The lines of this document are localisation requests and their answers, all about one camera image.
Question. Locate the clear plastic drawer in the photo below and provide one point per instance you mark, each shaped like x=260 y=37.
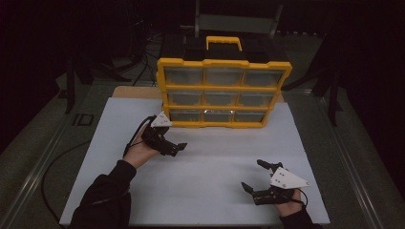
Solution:
x=185 y=115

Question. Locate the aluminium floor rail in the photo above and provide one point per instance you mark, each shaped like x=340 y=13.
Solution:
x=350 y=171
x=36 y=171

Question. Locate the black metal stand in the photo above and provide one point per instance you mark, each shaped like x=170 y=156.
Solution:
x=69 y=95
x=332 y=105

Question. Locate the person's left hand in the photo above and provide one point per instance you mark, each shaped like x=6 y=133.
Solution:
x=138 y=152

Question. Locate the yellow black organizer cabinet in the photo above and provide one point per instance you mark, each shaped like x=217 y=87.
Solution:
x=223 y=63

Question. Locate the grid of clear organizer bins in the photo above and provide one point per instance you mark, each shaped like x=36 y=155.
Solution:
x=223 y=76

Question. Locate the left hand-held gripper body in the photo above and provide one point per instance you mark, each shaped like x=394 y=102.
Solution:
x=156 y=138

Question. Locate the black rectangular frame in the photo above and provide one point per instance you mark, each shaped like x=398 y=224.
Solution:
x=76 y=119

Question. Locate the person's right hand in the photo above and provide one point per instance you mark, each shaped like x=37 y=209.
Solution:
x=289 y=208

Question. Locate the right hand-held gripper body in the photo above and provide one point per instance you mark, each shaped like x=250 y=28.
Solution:
x=286 y=181

